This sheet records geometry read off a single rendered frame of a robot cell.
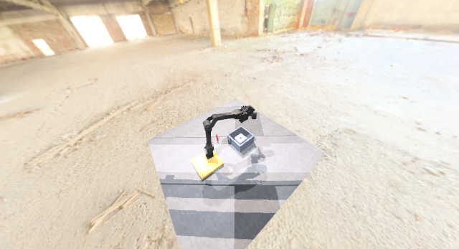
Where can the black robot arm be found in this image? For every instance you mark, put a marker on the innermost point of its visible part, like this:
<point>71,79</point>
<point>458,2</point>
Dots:
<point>241,114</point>

